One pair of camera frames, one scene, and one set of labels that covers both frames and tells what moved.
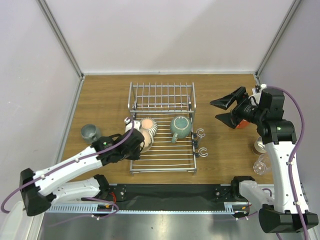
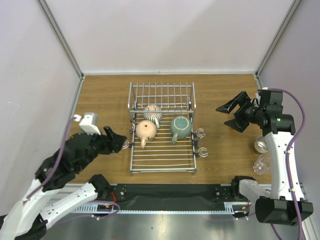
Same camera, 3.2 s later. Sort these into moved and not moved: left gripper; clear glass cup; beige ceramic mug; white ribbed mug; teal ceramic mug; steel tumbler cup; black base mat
Moved: left gripper; white ribbed mug; beige ceramic mug
Not moved: black base mat; teal ceramic mug; clear glass cup; steel tumbler cup
